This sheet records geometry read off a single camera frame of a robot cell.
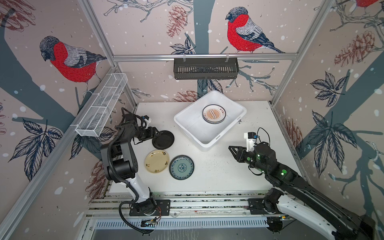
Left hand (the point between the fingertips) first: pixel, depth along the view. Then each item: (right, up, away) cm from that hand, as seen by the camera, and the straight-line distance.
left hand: (154, 134), depth 92 cm
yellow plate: (+3, -16, -4) cm, 16 cm away
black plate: (+5, -6, +7) cm, 10 cm away
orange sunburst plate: (+40, +13, +19) cm, 46 cm away
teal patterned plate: (+18, -20, -4) cm, 27 cm away
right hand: (+43, -5, -19) cm, 47 cm away
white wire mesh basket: (-24, +9, -20) cm, 33 cm away
